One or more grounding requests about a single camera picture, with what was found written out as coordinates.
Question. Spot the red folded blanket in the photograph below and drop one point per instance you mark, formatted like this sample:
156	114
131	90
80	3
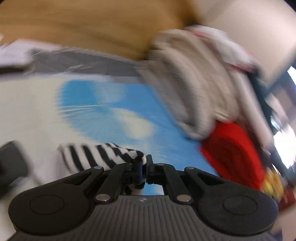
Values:
232	154

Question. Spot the black smartphone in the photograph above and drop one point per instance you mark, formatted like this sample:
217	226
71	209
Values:
13	163

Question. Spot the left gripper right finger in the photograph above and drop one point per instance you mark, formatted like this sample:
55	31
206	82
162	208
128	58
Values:
223	205

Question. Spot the black white striped garment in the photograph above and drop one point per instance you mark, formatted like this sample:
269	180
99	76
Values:
70	159

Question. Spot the white pink cloth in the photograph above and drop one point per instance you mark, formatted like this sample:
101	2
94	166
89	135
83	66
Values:
231	53

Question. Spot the wooden headboard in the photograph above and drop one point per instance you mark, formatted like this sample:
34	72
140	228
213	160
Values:
123	28

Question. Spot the beige folded blanket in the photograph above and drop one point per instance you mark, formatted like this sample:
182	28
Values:
191	81

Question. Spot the blue white patterned bed sheet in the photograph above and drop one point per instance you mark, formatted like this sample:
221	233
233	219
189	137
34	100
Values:
52	98

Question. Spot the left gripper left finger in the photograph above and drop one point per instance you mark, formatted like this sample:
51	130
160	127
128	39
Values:
62	205

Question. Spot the yellow plush toys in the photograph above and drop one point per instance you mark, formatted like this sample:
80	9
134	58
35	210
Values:
272	185

